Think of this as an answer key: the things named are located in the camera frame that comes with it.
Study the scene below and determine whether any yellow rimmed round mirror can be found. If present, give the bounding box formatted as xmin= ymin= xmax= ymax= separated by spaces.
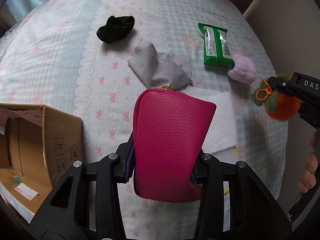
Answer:
xmin=224 ymin=146 xmax=240 ymax=177

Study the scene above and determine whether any white textured cloth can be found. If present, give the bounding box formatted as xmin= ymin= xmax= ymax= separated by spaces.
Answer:
xmin=186 ymin=86 xmax=238 ymax=153

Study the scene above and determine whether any checked floral bed sheet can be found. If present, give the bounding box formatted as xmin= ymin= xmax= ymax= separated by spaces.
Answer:
xmin=1 ymin=0 xmax=288 ymax=198

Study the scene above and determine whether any pink leather pouch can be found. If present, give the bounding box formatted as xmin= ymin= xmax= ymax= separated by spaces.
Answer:
xmin=133 ymin=88 xmax=216 ymax=203

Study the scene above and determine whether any green wet wipes pack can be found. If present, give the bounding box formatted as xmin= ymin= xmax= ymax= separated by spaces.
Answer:
xmin=198 ymin=23 xmax=234 ymax=68

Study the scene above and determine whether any orange fluffy pompom keychain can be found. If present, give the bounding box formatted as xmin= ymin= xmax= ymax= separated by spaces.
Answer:
xmin=251 ymin=79 xmax=300 ymax=122

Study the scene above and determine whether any cardboard box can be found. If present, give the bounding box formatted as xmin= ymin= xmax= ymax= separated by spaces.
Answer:
xmin=1 ymin=103 xmax=83 ymax=223

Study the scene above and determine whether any person's right hand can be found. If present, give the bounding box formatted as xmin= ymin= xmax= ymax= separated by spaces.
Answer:
xmin=298 ymin=132 xmax=318 ymax=193

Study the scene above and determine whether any black scrunchie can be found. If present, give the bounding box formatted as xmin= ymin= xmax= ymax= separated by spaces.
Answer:
xmin=97 ymin=16 xmax=135 ymax=44

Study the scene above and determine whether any grey microfibre cloth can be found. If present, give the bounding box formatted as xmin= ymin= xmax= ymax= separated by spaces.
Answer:
xmin=128 ymin=41 xmax=192 ymax=90

